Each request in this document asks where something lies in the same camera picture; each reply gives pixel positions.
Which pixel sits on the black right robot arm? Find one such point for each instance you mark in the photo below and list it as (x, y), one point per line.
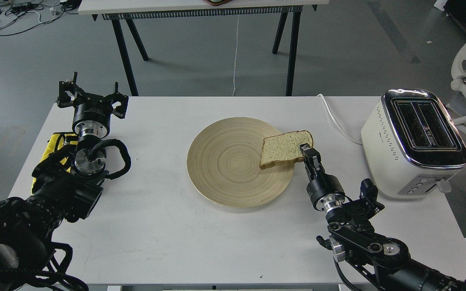
(384, 261)

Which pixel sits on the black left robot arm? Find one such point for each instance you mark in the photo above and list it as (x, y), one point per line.
(28, 254)

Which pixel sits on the slice of bread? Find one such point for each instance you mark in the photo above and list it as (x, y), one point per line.
(284, 149)

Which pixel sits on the round wooden plate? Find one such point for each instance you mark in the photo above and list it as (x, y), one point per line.
(223, 164)

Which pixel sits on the white chrome toaster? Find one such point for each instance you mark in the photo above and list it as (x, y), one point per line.
(411, 145)

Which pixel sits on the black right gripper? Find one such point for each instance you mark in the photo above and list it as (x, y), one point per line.
(324, 190)

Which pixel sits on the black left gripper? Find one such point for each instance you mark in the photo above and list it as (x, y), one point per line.
(91, 107)

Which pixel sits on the white table with black legs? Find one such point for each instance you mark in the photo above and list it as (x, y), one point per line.
(116, 11)

